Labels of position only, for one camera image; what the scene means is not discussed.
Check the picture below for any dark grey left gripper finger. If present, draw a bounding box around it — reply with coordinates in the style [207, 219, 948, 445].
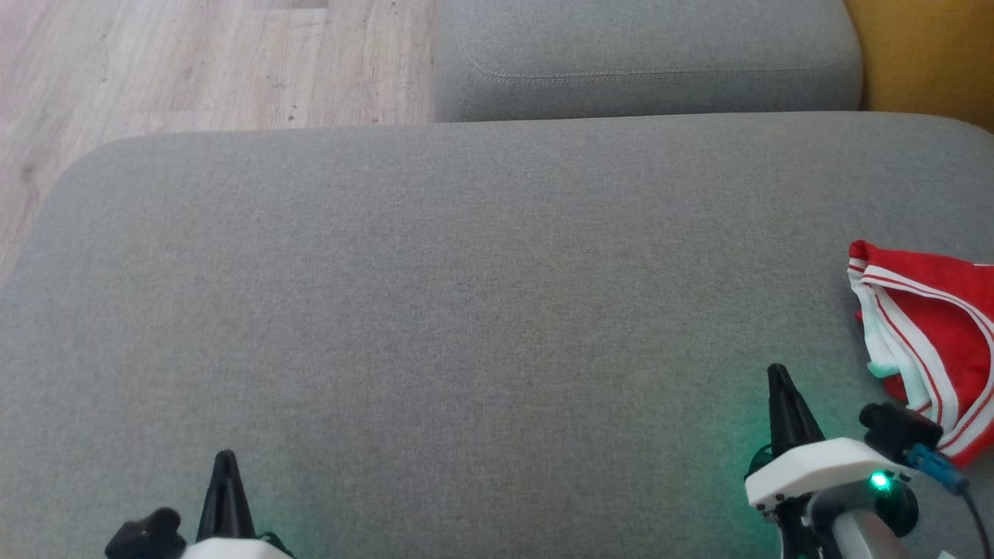
[197, 450, 229, 543]
[227, 450, 257, 541]

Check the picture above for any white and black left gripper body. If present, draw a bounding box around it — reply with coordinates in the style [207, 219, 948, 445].
[180, 533, 296, 559]

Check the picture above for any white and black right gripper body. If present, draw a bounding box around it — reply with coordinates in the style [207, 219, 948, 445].
[744, 436, 908, 559]

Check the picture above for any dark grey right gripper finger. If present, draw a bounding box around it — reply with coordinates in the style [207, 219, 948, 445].
[767, 363, 798, 460]
[777, 363, 825, 453]

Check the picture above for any red and white sports garment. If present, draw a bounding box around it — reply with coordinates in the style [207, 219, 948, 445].
[846, 239, 994, 469]

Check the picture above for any large grey sofa chaise cushion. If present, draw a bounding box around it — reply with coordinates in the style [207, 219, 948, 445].
[0, 111, 994, 559]

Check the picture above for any yellow sofa backrest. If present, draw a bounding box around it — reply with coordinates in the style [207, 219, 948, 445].
[845, 0, 994, 133]

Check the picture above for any grey back cushion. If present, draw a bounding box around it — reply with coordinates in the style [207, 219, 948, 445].
[433, 0, 864, 123]

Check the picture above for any black cable with blue plug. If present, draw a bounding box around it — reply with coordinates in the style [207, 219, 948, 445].
[905, 443, 994, 559]

